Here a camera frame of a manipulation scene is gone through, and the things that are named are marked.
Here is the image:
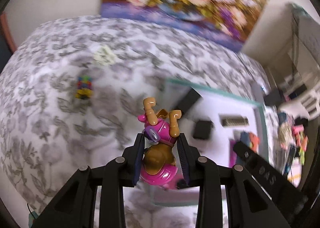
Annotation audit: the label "cream hair claw clip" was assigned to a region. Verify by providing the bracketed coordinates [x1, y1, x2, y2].
[93, 45, 117, 65]

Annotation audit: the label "orange blue toy pouch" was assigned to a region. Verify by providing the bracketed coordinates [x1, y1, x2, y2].
[240, 132, 260, 153]

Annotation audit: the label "silver harmonica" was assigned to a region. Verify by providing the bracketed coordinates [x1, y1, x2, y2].
[221, 116, 249, 127]

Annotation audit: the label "grey floral blanket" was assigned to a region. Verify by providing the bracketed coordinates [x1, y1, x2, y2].
[1, 16, 270, 216]

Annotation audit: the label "white earbud case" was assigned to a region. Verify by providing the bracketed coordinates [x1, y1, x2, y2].
[193, 120, 214, 140]

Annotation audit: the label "black power adapter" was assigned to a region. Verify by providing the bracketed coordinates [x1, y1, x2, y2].
[173, 88, 202, 117]

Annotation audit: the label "teal rimmed white tray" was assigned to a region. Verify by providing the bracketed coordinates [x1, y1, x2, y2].
[152, 78, 270, 207]

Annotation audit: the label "colourful flower hair clips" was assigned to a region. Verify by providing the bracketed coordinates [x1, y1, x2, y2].
[75, 75, 93, 99]

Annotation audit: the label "pink smart watch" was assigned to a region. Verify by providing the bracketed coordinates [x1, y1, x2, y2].
[175, 176, 189, 190]

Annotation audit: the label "white shelf furniture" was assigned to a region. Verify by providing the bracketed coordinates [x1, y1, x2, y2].
[266, 3, 319, 120]

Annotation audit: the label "pink dog toy figure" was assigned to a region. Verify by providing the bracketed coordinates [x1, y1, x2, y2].
[138, 97, 182, 188]

